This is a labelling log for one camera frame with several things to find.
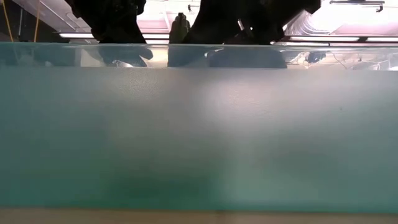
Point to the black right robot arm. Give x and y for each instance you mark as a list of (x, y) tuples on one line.
[(264, 9)]

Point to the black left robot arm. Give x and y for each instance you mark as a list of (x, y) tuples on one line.
[(105, 9)]

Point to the green translucent plastic basket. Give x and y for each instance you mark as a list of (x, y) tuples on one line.
[(199, 140)]

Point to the bright light strip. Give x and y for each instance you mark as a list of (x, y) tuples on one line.
[(323, 39), (77, 35)]

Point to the green cactus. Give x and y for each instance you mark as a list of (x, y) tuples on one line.
[(179, 31)]

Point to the ceiling mounted fixture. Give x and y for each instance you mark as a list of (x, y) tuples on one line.
[(357, 2)]

